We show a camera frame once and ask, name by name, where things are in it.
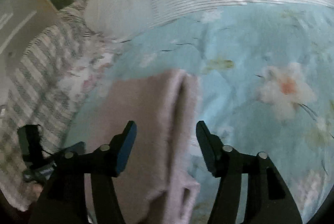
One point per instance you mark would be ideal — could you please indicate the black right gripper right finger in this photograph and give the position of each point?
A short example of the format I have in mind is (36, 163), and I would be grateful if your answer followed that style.
(268, 197)

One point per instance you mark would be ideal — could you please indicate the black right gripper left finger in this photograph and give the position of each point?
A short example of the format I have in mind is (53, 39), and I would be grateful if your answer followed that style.
(63, 198)

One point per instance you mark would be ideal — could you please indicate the plaid checked pillow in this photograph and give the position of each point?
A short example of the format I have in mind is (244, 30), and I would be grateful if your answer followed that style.
(34, 98)

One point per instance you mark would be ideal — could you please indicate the white floral pillow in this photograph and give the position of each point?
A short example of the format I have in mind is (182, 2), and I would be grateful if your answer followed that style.
(99, 53)

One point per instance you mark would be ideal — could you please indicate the teal floral bed sheet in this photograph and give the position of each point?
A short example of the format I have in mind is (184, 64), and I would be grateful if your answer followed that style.
(266, 77)

